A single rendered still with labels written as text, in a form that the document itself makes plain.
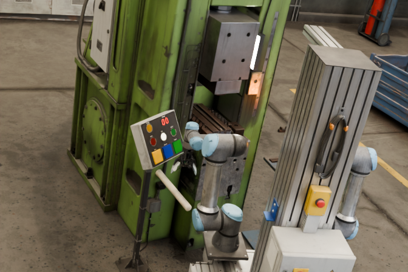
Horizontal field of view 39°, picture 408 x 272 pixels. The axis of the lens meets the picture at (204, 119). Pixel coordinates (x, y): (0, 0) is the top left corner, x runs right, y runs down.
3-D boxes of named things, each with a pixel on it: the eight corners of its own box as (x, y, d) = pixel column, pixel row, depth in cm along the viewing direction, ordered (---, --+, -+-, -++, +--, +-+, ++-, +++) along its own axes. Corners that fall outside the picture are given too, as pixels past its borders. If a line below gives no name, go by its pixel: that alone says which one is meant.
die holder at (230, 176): (238, 193, 427) (251, 140, 407) (194, 201, 407) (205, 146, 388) (201, 155, 468) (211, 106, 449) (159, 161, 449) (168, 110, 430)
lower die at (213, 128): (229, 138, 404) (231, 127, 401) (205, 141, 394) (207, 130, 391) (200, 112, 436) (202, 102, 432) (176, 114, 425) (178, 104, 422)
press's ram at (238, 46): (258, 79, 392) (271, 22, 375) (210, 82, 372) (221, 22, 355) (226, 56, 423) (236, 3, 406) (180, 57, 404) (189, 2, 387)
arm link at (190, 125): (188, 127, 326) (184, 120, 333) (185, 144, 330) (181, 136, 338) (201, 127, 328) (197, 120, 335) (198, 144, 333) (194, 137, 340)
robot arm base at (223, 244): (241, 253, 307) (244, 238, 303) (214, 251, 305) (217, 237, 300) (236, 235, 321) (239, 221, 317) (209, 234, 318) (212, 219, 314)
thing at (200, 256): (244, 257, 435) (244, 255, 435) (177, 274, 405) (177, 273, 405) (218, 226, 464) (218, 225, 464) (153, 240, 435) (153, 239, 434)
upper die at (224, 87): (239, 93, 389) (241, 79, 385) (214, 95, 379) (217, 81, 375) (208, 68, 421) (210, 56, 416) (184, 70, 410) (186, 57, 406)
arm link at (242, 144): (257, 135, 288) (224, 130, 334) (237, 134, 284) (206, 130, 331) (256, 158, 288) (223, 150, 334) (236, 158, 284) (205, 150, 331)
